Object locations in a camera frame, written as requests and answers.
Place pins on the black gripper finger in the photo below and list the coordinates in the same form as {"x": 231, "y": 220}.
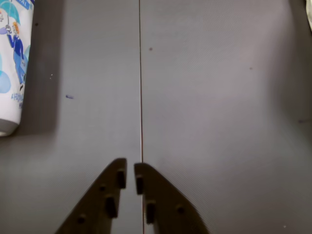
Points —
{"x": 168, "y": 207}
{"x": 97, "y": 202}

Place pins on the dark gray table mat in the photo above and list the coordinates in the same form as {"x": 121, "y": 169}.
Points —
{"x": 219, "y": 97}
{"x": 97, "y": 73}

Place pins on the white blue printed drink can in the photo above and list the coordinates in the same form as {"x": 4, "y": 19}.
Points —
{"x": 12, "y": 61}

